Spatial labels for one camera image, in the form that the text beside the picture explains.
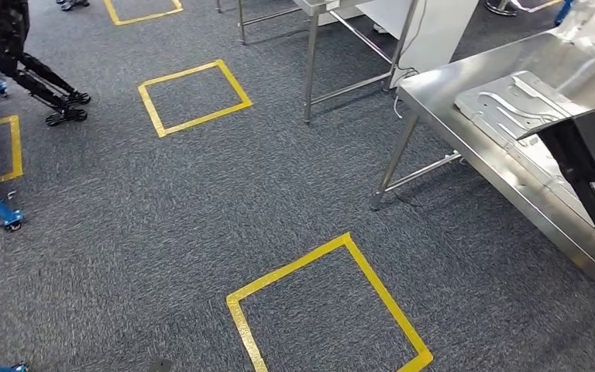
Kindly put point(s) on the black plastic plate bracket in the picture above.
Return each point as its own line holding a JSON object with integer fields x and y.
{"x": 580, "y": 154}

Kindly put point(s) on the stainless steel workbench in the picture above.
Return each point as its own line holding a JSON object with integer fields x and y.
{"x": 461, "y": 77}

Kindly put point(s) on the stainless steel table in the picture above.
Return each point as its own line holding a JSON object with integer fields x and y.
{"x": 310, "y": 67}

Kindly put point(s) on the white cabinet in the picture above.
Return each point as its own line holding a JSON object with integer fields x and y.
{"x": 431, "y": 36}

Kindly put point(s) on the stamped sheet metal panel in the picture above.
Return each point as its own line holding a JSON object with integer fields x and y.
{"x": 508, "y": 102}

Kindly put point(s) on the black humanoid robot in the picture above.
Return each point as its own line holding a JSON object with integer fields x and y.
{"x": 5, "y": 41}

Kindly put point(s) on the chrome stanchion post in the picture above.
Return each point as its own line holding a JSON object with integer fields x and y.
{"x": 500, "y": 7}

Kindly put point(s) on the blue metal frame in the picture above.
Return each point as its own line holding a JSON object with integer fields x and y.
{"x": 564, "y": 13}

